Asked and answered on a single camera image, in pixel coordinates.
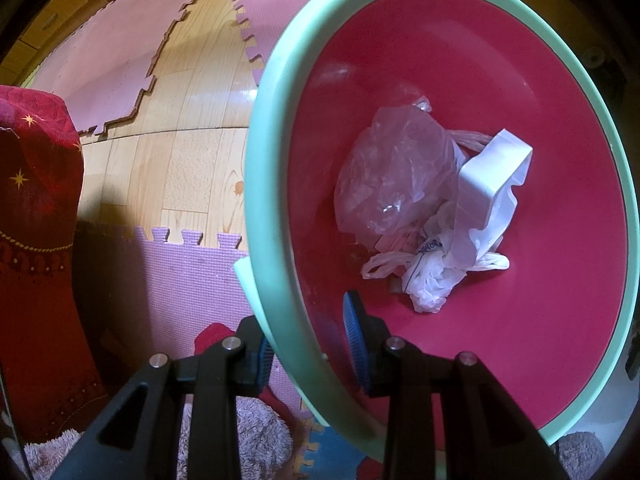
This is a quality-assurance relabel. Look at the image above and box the white printed plastic bag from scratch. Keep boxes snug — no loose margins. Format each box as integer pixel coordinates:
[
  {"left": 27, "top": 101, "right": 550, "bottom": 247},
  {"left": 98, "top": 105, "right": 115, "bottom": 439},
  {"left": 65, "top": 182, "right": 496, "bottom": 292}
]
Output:
[{"left": 361, "top": 200, "right": 511, "bottom": 313}]

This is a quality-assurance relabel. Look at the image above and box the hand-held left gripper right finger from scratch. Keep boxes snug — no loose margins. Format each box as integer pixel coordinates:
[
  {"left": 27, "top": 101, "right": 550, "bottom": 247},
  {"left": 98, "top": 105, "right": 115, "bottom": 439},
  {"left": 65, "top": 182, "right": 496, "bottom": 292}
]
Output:
[{"left": 342, "top": 290, "right": 571, "bottom": 480}]

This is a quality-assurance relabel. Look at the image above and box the red foam shape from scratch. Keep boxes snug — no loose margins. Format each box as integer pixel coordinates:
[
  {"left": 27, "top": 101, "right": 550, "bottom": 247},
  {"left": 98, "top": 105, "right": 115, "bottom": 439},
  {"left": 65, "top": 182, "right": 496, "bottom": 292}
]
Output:
[{"left": 192, "top": 322, "right": 242, "bottom": 358}]

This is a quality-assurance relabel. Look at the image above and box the wooden drawer dresser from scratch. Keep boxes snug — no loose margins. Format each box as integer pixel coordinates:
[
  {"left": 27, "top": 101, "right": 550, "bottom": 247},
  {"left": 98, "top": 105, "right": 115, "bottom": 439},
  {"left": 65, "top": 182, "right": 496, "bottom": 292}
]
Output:
[{"left": 0, "top": 0, "right": 121, "bottom": 71}]

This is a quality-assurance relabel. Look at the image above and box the pink foam puzzle mat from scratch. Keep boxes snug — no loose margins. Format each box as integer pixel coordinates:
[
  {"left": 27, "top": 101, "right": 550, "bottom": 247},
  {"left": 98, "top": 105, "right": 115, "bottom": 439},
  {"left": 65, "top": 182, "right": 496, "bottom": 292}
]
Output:
[{"left": 27, "top": 0, "right": 218, "bottom": 136}]

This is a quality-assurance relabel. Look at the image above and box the blue foam puzzle mat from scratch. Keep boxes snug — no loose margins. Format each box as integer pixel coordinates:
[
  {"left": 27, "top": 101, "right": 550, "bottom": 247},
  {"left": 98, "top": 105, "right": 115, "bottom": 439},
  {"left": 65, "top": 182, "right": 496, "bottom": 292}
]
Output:
[{"left": 295, "top": 425, "right": 386, "bottom": 480}]

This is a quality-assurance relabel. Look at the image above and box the black caster wheel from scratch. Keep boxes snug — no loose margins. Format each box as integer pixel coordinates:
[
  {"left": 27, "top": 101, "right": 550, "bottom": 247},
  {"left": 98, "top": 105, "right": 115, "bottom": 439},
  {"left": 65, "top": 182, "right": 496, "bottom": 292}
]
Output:
[{"left": 585, "top": 47, "right": 626, "bottom": 86}]

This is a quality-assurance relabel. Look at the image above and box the red patterned fabric cushion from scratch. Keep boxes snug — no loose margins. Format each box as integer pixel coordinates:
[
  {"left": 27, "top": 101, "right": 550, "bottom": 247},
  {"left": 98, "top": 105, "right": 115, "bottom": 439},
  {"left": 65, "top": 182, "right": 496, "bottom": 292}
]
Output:
[{"left": 0, "top": 85, "right": 108, "bottom": 443}]

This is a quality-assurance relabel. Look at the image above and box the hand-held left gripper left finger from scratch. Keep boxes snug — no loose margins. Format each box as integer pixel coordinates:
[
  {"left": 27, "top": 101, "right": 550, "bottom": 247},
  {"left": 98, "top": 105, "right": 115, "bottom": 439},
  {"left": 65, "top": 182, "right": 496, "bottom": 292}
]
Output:
[{"left": 50, "top": 315, "right": 275, "bottom": 480}]

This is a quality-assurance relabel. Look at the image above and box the clear plastic bag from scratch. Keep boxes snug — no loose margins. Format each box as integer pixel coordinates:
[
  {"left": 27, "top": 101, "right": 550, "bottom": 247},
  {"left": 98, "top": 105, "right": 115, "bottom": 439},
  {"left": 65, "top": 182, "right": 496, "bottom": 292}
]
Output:
[{"left": 334, "top": 96, "right": 468, "bottom": 251}]

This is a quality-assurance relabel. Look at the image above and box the red bucket with green rim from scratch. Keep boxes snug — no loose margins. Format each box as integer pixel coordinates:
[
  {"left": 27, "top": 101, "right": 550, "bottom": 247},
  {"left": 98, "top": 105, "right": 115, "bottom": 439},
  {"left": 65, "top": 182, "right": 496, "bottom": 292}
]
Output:
[{"left": 234, "top": 0, "right": 640, "bottom": 448}]

